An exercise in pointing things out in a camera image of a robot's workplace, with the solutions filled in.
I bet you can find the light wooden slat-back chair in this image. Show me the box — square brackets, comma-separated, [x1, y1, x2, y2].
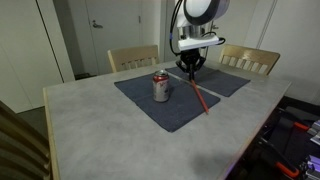
[0, 99, 54, 180]
[107, 44, 160, 74]
[218, 44, 281, 76]

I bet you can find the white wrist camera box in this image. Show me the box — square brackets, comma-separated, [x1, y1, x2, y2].
[177, 35, 221, 52]

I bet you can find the dark blue cloth placemat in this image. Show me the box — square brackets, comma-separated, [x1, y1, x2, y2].
[113, 72, 222, 133]
[165, 65, 252, 98]

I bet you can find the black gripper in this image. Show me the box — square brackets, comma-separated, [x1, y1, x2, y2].
[176, 49, 207, 81]

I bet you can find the red and silver soda can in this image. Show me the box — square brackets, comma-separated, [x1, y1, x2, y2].
[152, 69, 171, 103]

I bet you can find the red plastic straw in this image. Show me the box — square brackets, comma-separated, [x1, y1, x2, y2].
[189, 78, 210, 115]

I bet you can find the black and orange bar clamp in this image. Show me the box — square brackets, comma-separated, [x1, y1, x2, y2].
[259, 138, 301, 179]
[278, 116, 312, 133]

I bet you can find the white room door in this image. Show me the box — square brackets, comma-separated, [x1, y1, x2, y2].
[206, 0, 258, 61]
[84, 0, 141, 76]

